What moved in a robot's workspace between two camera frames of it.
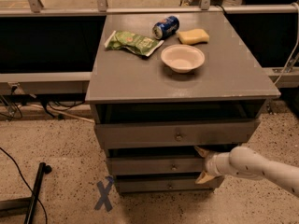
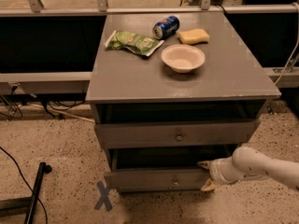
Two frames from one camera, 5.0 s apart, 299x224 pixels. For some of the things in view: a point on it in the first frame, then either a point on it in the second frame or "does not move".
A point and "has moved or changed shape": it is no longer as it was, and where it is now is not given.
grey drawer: x=156 y=166 has moved or changed shape
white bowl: x=183 y=58 does not move
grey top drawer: x=176 y=133 does not move
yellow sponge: x=193 y=36 does not move
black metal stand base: x=25 y=206 does not move
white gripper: x=211 y=164 → x=217 y=171
